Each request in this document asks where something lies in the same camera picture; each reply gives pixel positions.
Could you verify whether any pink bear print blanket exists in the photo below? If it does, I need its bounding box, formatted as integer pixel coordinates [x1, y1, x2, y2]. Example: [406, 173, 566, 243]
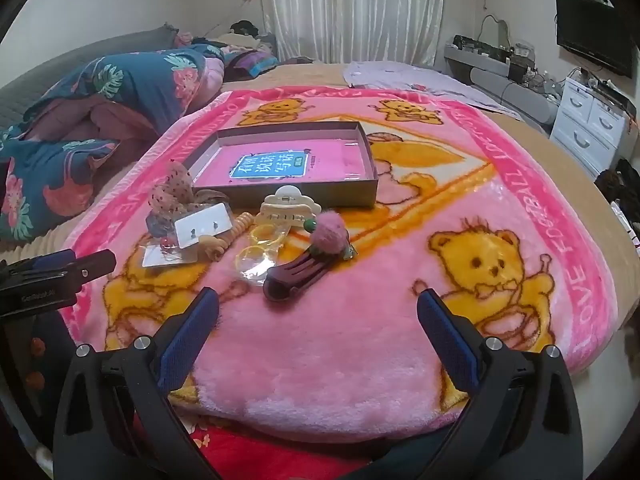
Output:
[60, 85, 618, 443]

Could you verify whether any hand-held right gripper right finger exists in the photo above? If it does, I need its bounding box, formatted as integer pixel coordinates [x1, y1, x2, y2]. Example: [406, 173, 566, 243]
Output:
[416, 287, 586, 480]

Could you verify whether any electronics clutter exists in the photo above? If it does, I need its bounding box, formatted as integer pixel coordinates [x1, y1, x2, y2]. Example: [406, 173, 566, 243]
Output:
[452, 15, 556, 93]

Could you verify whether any pink pompom hair clip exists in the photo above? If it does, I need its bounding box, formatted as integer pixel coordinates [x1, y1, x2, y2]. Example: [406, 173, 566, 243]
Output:
[305, 211, 358, 261]

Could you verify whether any cream hair claw clip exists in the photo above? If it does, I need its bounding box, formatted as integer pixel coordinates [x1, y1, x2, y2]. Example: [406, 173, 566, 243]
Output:
[255, 185, 322, 233]

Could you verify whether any white curtain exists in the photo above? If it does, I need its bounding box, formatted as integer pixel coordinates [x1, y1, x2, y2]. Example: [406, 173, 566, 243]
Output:
[257, 0, 446, 66]

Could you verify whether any peach spiral hair tie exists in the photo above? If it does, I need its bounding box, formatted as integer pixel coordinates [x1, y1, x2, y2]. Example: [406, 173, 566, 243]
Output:
[200, 210, 253, 261]

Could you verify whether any black television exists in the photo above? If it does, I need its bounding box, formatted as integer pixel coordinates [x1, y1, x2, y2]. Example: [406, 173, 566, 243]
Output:
[555, 0, 635, 79]

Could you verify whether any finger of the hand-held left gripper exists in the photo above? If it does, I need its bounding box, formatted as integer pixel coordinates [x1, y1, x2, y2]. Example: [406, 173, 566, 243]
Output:
[0, 251, 76, 281]
[60, 249, 117, 286]

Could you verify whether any red cherry earring card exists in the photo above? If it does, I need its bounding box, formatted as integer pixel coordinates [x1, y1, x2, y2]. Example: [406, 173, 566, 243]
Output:
[142, 239, 198, 268]

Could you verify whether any purple striped pillow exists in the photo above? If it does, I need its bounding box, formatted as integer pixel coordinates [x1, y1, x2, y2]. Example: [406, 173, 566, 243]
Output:
[222, 49, 278, 82]

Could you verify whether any dark maroon hair clip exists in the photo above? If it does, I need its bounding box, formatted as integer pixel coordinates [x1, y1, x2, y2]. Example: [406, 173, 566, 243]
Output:
[263, 250, 333, 303]

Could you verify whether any grey cardboard box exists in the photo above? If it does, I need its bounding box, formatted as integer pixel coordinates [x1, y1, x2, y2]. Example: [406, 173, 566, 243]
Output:
[192, 121, 378, 209]

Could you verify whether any bag of yellow rings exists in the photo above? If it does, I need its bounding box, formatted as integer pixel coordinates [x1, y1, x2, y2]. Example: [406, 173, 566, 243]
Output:
[235, 222, 291, 286]

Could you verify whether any purple bed sheet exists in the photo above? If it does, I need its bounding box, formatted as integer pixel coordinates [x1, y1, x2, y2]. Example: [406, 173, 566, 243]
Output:
[342, 60, 523, 121]

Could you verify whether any blue floral pillow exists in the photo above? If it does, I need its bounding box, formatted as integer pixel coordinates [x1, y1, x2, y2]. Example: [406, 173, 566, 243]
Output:
[0, 44, 226, 243]

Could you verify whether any white earring card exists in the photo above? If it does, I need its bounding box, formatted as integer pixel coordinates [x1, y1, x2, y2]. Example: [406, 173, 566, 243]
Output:
[174, 203, 235, 248]

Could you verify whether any grey quilted headboard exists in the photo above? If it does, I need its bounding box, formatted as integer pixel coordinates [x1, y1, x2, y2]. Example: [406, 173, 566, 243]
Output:
[0, 27, 176, 126]

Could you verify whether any white drawer cabinet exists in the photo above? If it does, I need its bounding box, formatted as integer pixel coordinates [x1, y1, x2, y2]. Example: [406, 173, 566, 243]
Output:
[550, 77, 631, 178]

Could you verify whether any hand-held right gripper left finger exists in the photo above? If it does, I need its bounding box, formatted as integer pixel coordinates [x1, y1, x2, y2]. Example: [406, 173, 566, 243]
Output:
[52, 286, 221, 480]

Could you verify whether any person's red printed clothing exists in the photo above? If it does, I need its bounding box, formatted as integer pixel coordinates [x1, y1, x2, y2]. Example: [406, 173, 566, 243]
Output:
[135, 410, 381, 480]

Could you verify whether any beige lace hair bow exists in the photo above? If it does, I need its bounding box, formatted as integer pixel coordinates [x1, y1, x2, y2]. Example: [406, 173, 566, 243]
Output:
[146, 160, 231, 236]

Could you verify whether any grey low cabinet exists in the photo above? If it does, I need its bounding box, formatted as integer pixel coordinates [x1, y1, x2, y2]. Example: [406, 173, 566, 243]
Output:
[444, 42, 561, 128]

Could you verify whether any dark clothes pile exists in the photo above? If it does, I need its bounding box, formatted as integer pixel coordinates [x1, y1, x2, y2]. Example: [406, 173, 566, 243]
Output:
[595, 157, 640, 246]

